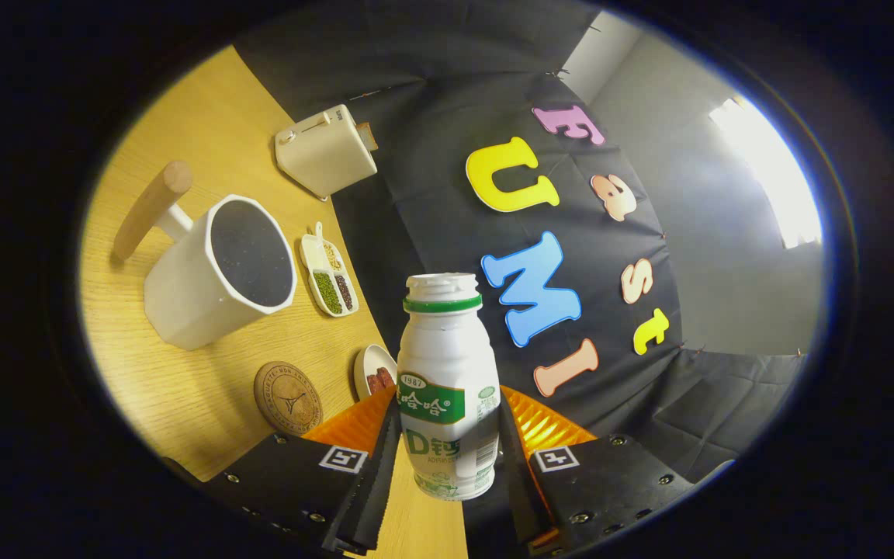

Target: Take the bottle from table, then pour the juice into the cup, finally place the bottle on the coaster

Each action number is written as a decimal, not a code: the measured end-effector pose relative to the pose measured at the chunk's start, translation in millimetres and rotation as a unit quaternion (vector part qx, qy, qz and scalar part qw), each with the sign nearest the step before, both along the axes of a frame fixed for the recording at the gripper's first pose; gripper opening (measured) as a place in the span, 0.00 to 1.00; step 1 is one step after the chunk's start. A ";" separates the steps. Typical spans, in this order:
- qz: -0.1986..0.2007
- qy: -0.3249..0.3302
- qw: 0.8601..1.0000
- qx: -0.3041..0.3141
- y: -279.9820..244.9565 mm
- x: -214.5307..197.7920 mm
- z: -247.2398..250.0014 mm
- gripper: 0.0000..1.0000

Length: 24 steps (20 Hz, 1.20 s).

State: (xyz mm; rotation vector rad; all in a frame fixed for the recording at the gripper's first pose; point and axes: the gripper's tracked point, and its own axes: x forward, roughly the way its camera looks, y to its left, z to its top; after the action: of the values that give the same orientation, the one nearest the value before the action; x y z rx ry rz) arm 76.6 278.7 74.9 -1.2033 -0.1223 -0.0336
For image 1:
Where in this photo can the black backdrop cloth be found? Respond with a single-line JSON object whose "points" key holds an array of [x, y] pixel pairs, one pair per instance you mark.
{"points": [[431, 194]]}

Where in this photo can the white juice bottle green label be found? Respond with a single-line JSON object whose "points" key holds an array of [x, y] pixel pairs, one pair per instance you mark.
{"points": [[447, 349]]}

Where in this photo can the red sausage piece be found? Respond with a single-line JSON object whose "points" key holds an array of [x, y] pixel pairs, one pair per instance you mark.
{"points": [[386, 378], [374, 383]]}

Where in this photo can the cream toaster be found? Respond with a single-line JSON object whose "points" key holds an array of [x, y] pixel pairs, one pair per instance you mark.
{"points": [[323, 151]]}

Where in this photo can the brown toast slice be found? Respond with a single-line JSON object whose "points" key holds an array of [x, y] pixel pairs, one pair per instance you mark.
{"points": [[369, 137]]}

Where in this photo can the round brown cork coaster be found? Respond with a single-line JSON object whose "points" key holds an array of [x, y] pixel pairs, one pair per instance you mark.
{"points": [[288, 396]]}

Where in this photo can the wooden table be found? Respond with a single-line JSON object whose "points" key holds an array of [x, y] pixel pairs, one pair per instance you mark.
{"points": [[168, 388]]}

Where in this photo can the round white plate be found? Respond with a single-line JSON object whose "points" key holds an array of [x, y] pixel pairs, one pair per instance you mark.
{"points": [[364, 363]]}

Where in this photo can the white divided dish with beans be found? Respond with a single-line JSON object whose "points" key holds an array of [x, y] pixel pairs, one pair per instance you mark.
{"points": [[328, 272]]}

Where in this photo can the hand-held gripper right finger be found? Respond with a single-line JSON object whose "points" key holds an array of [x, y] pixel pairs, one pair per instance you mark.
{"points": [[521, 497]]}

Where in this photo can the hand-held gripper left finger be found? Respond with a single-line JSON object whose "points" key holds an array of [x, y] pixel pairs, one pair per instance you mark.
{"points": [[373, 497]]}

